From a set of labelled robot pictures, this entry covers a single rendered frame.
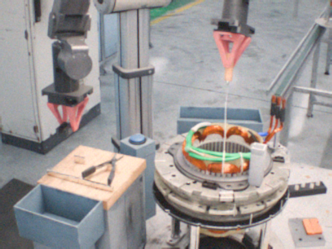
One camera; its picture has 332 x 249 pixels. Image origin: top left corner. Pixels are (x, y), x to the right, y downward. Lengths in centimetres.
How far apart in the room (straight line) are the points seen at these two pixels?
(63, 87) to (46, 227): 30
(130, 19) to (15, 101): 213
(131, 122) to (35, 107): 188
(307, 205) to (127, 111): 64
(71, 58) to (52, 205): 37
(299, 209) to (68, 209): 76
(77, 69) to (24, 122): 254
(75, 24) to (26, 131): 253
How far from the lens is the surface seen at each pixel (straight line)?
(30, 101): 336
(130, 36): 144
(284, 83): 262
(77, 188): 111
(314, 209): 157
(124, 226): 120
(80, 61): 96
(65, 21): 100
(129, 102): 150
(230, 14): 105
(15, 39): 328
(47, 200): 115
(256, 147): 104
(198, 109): 150
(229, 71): 105
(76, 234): 100
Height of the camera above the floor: 166
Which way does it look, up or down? 26 degrees down
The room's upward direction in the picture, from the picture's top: straight up
